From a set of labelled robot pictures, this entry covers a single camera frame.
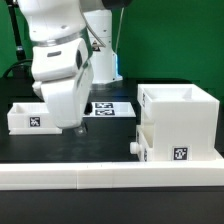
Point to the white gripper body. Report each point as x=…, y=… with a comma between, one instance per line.
x=66, y=99

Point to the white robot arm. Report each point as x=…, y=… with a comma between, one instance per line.
x=61, y=65

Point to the white marker tag sheet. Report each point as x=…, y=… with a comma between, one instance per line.
x=112, y=109

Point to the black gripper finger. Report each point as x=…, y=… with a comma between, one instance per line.
x=82, y=130

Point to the white front drawer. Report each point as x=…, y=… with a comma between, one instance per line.
x=143, y=145

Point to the white drawer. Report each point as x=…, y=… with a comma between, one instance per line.
x=143, y=145
x=30, y=119

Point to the white drawer cabinet box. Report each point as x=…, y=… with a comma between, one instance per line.
x=184, y=118

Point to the black camera stand pole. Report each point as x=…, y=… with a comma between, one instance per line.
x=22, y=67

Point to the white L-shaped fence wall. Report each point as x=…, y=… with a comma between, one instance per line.
x=108, y=175

